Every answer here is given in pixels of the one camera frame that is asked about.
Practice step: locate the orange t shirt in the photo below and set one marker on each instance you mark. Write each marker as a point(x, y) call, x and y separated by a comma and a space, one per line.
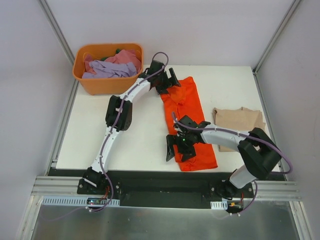
point(184, 100)

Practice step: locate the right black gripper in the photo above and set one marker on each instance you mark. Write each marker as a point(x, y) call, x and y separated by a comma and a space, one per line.
point(178, 146)

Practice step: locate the lilac t shirt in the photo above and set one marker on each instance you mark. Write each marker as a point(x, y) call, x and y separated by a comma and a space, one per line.
point(104, 70)

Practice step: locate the left aluminium frame post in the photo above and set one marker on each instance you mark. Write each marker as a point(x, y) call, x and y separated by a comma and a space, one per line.
point(56, 29)

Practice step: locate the front aluminium rail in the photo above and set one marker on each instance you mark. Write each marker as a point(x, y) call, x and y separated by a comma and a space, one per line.
point(67, 186)

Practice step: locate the right aluminium frame post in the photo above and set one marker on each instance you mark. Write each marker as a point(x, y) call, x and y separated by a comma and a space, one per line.
point(293, 7)

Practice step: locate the folded beige t shirt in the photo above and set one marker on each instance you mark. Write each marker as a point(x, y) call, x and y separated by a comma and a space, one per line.
point(242, 119)

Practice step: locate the pink t shirt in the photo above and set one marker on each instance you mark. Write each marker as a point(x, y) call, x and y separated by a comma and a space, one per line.
point(124, 57)

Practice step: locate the white cable duct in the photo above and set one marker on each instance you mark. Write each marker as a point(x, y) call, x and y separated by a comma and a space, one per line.
point(74, 201)
point(219, 205)

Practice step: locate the orange plastic laundry basket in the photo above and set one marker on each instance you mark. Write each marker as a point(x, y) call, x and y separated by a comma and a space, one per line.
point(100, 86)

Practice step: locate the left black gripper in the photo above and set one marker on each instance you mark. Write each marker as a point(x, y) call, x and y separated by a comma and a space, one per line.
point(165, 81)

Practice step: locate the aluminium frame post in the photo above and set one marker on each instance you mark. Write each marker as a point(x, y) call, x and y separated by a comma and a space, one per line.
point(56, 29)
point(293, 7)

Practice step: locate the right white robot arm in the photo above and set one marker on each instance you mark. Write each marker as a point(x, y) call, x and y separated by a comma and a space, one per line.
point(258, 152)

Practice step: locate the green garment in basket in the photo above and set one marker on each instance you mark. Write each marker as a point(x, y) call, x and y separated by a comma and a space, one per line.
point(118, 50)

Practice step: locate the left white cable duct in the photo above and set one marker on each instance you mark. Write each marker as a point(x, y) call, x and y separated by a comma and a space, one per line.
point(74, 201)

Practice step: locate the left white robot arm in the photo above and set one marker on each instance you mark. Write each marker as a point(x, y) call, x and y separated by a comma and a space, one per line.
point(119, 116)

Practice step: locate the right white cable duct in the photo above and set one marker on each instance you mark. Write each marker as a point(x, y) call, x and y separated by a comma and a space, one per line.
point(219, 205)

